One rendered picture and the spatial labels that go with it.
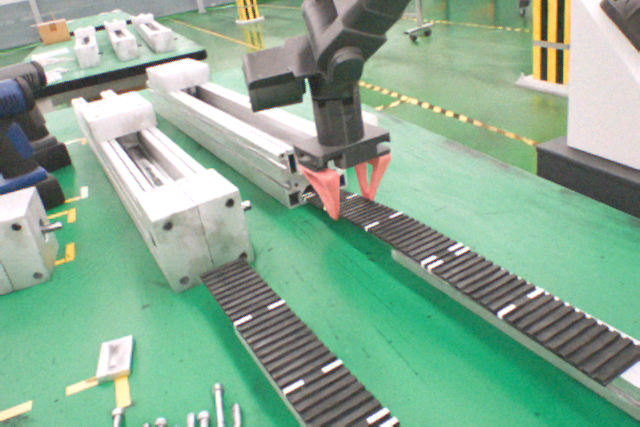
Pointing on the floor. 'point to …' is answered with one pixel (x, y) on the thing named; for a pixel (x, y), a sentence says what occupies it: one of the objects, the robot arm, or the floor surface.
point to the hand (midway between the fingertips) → (350, 205)
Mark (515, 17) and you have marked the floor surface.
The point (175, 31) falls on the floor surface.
